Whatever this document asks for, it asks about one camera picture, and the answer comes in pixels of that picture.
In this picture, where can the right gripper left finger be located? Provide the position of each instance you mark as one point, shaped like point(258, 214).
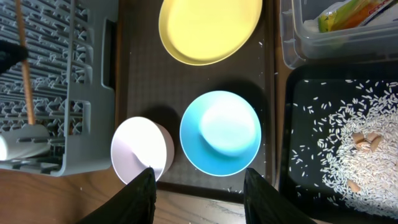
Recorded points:
point(134, 204)

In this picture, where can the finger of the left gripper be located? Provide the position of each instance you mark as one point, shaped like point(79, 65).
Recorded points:
point(11, 54)

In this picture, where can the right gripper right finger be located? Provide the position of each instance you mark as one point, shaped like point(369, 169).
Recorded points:
point(264, 205)

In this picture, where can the pink bowl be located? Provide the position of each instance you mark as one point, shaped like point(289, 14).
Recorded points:
point(139, 143)

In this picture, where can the wooden chopstick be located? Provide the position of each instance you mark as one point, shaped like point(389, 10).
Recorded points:
point(25, 67)

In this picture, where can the light blue bowl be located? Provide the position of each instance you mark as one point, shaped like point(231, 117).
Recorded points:
point(220, 133)

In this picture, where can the green snack wrapper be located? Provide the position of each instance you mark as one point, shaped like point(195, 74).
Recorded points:
point(348, 15)

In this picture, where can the rice food waste pile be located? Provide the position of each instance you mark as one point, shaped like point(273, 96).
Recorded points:
point(365, 166)

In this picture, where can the black waste tray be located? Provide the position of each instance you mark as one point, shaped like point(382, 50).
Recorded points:
point(319, 100)

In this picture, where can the grey dish rack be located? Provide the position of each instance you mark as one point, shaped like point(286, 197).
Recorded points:
point(71, 55)

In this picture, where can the dark brown serving tray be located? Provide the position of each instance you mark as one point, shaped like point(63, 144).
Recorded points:
point(152, 84)

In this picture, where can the clear plastic bin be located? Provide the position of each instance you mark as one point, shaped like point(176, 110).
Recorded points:
point(301, 46)

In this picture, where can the yellow plate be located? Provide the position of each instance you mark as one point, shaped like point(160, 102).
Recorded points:
point(203, 32)

